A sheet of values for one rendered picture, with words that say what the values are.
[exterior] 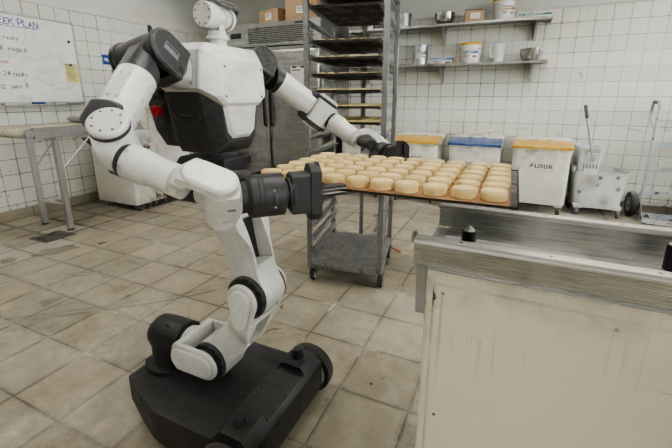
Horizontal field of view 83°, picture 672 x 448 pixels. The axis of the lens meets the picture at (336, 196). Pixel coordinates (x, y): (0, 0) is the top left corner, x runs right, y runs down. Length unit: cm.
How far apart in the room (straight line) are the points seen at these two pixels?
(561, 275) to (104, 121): 91
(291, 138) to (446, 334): 403
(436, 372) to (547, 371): 22
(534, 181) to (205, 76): 373
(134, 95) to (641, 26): 475
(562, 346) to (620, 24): 440
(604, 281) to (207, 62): 101
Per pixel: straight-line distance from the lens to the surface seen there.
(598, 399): 96
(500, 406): 99
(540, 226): 111
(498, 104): 494
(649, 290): 87
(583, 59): 499
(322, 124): 145
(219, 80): 110
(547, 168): 435
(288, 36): 483
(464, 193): 78
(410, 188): 80
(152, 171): 81
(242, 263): 125
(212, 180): 74
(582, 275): 84
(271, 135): 489
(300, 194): 78
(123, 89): 95
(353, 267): 246
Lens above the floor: 119
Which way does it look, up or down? 15 degrees down
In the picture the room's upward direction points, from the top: straight up
